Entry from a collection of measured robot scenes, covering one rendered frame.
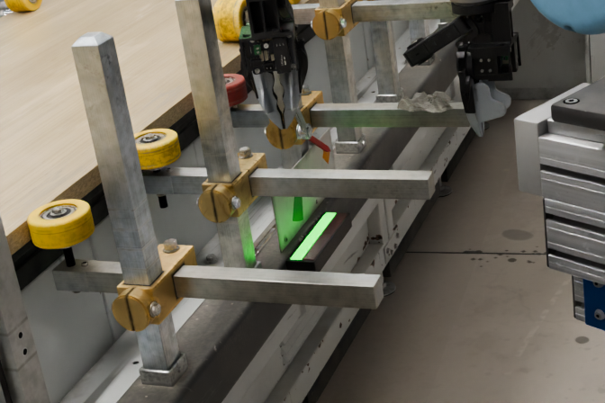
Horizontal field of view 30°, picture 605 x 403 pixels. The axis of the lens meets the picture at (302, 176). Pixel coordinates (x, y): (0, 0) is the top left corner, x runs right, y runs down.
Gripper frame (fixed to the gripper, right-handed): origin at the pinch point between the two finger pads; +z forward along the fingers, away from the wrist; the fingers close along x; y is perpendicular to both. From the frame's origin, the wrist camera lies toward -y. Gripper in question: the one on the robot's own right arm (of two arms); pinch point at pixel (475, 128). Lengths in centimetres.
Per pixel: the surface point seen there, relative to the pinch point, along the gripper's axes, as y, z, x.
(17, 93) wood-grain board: -80, -9, -3
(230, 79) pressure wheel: -40.5, -9.0, 1.3
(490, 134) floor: -49, 81, 204
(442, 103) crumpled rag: -4.2, -4.7, -1.8
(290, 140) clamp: -27.1, -1.9, -8.5
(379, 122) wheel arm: -14.7, -1.8, -1.5
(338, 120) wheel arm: -21.6, -2.3, -1.5
